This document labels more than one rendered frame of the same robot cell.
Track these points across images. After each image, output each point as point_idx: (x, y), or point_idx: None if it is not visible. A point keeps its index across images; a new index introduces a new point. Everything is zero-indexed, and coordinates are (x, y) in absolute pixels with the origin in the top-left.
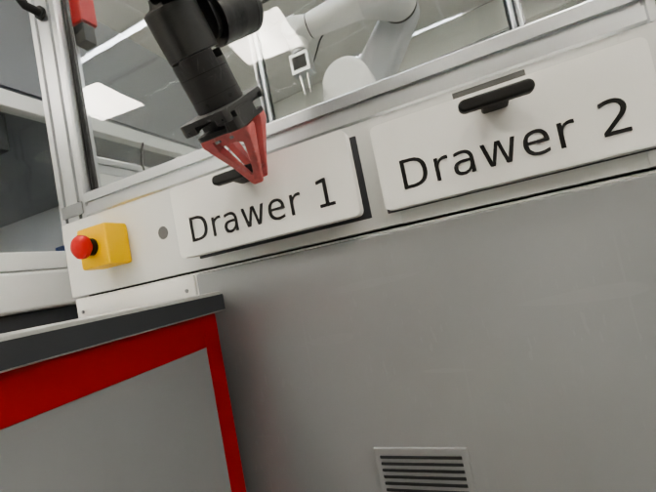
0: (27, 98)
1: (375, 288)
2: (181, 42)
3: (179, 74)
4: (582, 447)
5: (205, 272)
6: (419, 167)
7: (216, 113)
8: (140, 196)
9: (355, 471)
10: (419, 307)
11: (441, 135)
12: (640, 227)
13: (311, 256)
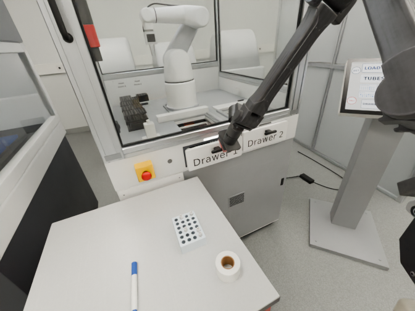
0: None
1: (234, 166)
2: (239, 135)
3: (232, 139)
4: (260, 184)
5: (186, 171)
6: (251, 142)
7: (238, 148)
8: (159, 149)
9: (223, 203)
10: (243, 168)
11: (257, 135)
12: (276, 150)
13: (221, 161)
